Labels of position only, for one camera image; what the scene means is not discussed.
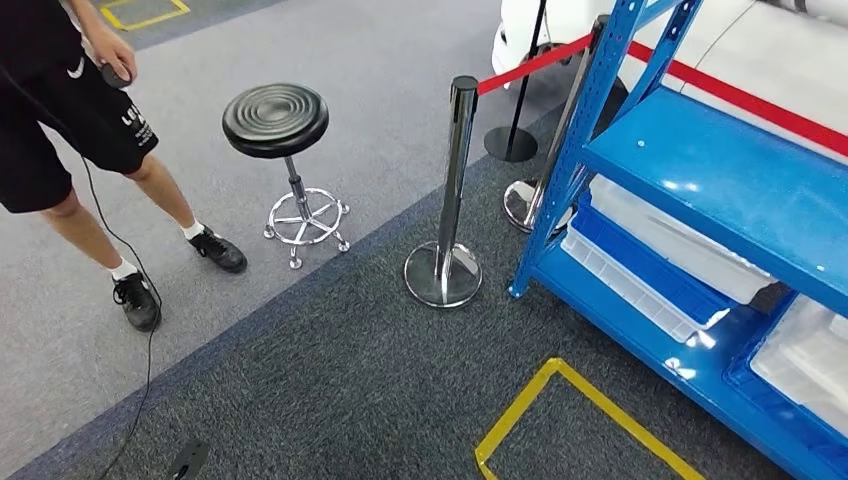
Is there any black hand controller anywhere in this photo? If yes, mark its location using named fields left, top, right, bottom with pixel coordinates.
left=99, top=60, right=135, bottom=91

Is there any blue steel shelf rack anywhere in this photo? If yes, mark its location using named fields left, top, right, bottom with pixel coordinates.
left=508, top=0, right=848, bottom=480

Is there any black stool chrome base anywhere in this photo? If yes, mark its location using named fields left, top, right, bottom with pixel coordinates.
left=221, top=82, right=352, bottom=271

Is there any yellow floor tape square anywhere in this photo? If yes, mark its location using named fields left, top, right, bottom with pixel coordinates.
left=473, top=357, right=707, bottom=480

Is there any red barrier belt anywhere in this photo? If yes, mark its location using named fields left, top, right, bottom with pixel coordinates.
left=625, top=40, right=848, bottom=159
left=476, top=33, right=594, bottom=97

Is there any person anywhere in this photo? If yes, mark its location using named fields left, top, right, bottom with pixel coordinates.
left=0, top=0, right=250, bottom=334

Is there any white car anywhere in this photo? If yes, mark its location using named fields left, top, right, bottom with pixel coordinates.
left=491, top=0, right=848, bottom=167

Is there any chrome stanchion post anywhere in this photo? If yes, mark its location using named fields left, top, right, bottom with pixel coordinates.
left=402, top=74, right=484, bottom=310
left=501, top=14, right=611, bottom=234

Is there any long black controller cable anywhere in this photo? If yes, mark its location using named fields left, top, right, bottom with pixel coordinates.
left=79, top=155, right=165, bottom=480

